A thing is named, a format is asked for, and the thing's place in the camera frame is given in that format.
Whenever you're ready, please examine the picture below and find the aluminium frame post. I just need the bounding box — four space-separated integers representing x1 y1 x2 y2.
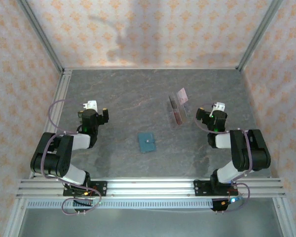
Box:
16 0 65 73
236 0 284 72

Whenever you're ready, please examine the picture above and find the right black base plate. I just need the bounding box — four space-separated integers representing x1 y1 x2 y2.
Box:
193 179 239 198

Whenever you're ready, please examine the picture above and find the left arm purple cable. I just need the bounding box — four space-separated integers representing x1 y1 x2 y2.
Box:
47 98 102 216

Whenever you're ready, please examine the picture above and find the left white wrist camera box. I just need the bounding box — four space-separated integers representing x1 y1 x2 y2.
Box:
83 100 99 111

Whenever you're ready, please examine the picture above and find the grey metal panel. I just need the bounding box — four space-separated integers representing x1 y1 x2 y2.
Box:
19 208 286 237

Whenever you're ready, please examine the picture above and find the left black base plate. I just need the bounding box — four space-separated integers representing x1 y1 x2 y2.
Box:
63 181 108 198

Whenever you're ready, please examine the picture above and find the black controller module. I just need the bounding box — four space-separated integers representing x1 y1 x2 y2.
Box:
211 196 241 213

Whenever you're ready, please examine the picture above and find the pink credit card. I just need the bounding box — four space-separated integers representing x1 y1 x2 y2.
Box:
176 87 190 105

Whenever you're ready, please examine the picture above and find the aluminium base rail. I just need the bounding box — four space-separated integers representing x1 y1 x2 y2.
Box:
16 177 286 198

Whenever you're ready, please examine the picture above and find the thin aluminium table-edge rail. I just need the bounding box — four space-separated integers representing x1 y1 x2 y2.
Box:
63 66 241 71

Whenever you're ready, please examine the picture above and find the clear acrylic card stand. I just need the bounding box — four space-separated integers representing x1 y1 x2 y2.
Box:
168 87 191 127

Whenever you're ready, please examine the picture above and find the slotted grey cable duct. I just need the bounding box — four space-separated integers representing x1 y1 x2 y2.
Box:
26 199 214 210

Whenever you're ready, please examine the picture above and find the short aluminium frame leg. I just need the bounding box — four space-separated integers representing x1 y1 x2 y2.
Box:
272 197 296 237
4 197 28 237

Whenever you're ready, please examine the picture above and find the dark credit card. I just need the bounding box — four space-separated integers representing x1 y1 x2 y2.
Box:
168 95 179 111

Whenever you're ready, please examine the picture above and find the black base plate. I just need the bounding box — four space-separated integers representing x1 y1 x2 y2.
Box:
193 179 239 198
63 181 108 198

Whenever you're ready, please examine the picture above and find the aluminium side rail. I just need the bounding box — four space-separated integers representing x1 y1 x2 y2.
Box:
29 69 74 179

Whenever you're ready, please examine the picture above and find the teal leather card holder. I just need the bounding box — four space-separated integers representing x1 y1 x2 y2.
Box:
137 132 158 154

